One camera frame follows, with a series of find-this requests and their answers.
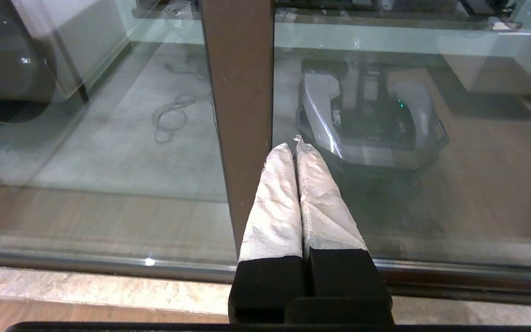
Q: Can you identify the brown framed fixed glass panel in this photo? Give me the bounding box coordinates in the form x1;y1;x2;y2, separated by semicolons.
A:
0;0;276;282

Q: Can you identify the brown framed sliding glass door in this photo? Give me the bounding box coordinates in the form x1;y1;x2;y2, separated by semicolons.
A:
272;0;531;296

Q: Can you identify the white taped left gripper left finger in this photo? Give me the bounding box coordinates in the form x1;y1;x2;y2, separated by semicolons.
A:
228;143;313;324

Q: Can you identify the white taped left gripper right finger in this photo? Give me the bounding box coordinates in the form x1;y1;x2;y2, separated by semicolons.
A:
295;135;393;299

